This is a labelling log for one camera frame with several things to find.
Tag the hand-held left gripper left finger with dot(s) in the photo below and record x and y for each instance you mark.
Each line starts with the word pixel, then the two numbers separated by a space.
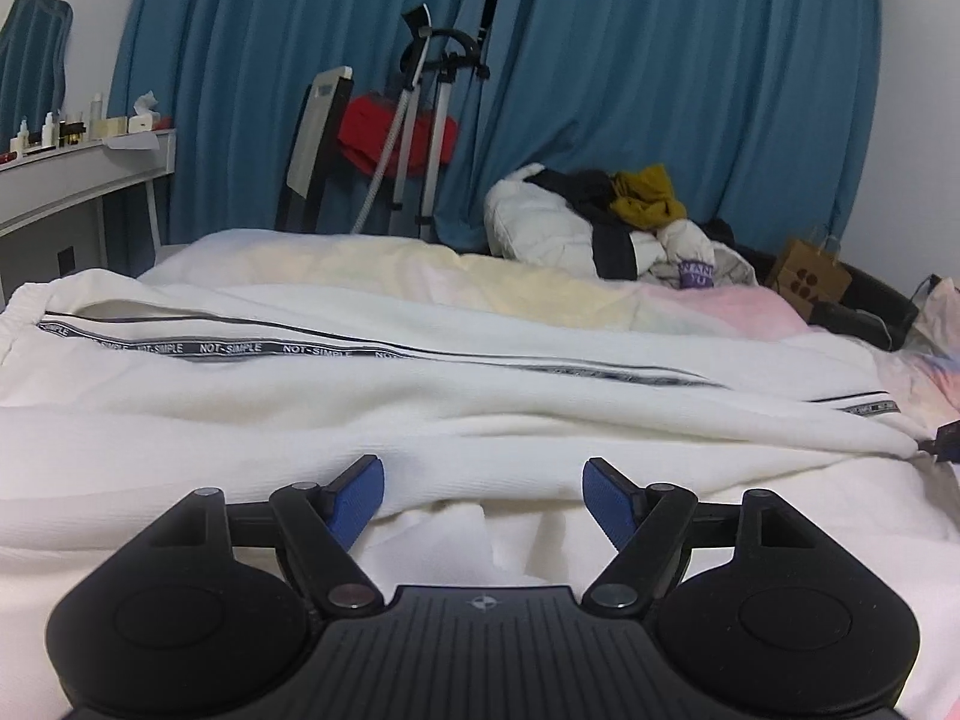
pixel 361 499

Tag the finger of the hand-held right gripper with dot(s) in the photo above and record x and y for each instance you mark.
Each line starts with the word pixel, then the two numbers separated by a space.
pixel 946 444

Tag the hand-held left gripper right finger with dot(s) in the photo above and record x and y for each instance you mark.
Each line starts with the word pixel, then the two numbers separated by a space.
pixel 606 499

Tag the wavy-framed mirror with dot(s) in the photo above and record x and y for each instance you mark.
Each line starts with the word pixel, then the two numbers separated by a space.
pixel 34 60

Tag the garment steamer stand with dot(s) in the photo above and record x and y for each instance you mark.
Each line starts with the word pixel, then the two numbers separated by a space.
pixel 431 135

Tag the white bottle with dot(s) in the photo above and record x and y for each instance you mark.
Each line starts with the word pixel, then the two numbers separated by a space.
pixel 96 116

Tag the black garment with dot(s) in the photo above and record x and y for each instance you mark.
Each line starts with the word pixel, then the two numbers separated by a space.
pixel 611 247

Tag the white vanity desk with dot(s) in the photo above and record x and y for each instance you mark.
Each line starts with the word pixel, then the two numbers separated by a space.
pixel 67 172

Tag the white puffer jacket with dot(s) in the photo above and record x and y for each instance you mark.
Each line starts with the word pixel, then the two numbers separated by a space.
pixel 540 229

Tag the brown paper bag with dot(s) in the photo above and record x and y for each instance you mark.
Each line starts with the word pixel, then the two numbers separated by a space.
pixel 814 277

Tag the mustard yellow garment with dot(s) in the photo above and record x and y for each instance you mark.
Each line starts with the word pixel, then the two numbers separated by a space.
pixel 645 195

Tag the black chair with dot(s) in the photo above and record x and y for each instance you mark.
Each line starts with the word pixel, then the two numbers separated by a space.
pixel 300 202

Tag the white pants with striped band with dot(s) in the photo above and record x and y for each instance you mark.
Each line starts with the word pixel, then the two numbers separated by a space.
pixel 300 405

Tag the white garment with purple label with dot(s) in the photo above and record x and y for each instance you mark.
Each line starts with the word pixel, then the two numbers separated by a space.
pixel 690 255

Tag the red cloth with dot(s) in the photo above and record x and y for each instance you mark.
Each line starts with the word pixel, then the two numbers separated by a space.
pixel 367 127

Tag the black bag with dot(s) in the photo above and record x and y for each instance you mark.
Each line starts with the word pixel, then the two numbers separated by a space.
pixel 862 319

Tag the blue curtain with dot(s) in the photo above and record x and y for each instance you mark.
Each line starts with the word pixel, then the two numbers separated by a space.
pixel 675 52
pixel 247 52

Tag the white tissue box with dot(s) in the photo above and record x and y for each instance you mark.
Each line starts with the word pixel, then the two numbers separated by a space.
pixel 144 120

